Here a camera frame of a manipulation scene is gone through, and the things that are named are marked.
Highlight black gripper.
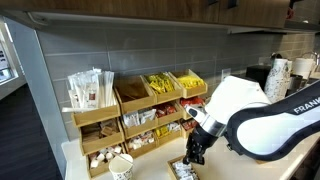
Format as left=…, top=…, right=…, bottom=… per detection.
left=182, top=124, right=218, bottom=166

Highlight white sachet pile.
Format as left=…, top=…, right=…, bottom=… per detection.
left=171, top=160, right=198, bottom=180

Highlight small wooden sachet box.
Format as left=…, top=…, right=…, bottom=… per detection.
left=166, top=154, right=202, bottom=180

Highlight red condiment packets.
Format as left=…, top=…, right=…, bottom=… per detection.
left=182, top=119, right=200, bottom=131
left=154, top=103, right=178, bottom=118
left=179, top=96, right=205, bottom=109

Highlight white red-print packets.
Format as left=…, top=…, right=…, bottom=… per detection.
left=166, top=121, right=182, bottom=133

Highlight yellow sauce packets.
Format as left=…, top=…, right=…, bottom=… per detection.
left=155, top=124, right=170, bottom=139

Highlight white and red packets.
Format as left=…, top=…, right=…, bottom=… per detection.
left=128, top=131, right=156, bottom=150

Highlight white grey packets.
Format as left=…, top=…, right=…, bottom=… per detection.
left=122, top=108, right=157, bottom=129

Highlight single patterned paper cup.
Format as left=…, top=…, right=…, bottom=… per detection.
left=108, top=153, right=135, bottom=180

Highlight wide tiered wooden organizer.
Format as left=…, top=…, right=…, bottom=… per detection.
left=113, top=68, right=209, bottom=160

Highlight bright yellow packets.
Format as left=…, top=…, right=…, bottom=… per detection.
left=176, top=74, right=205, bottom=90

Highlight yellow green packets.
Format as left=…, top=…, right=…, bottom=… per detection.
left=145, top=72, right=175, bottom=95

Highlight white creamer cups heap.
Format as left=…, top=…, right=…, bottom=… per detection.
left=89, top=144, right=123, bottom=170

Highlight brown paper packets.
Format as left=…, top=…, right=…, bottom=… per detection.
left=81, top=119, right=121, bottom=143

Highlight narrow tiered wooden organizer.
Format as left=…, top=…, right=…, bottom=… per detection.
left=70, top=99, right=128, bottom=180

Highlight black coffee machine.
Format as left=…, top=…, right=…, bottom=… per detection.
left=245, top=64, right=272, bottom=83

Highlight metal canister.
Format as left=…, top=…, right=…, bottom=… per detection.
left=285, top=73, right=305, bottom=98

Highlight white wrapped stirrers bundle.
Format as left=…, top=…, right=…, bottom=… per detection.
left=61, top=67, right=118, bottom=113

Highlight metal faucet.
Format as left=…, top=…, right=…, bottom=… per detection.
left=301, top=50, right=320, bottom=67

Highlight white wall outlet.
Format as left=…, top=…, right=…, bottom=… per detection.
left=220, top=68, right=232, bottom=83

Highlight wooden wall cabinet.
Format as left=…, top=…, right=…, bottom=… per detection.
left=0, top=0, right=291, bottom=30

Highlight window with grey frame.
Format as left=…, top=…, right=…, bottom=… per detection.
left=0, top=21, right=18, bottom=84

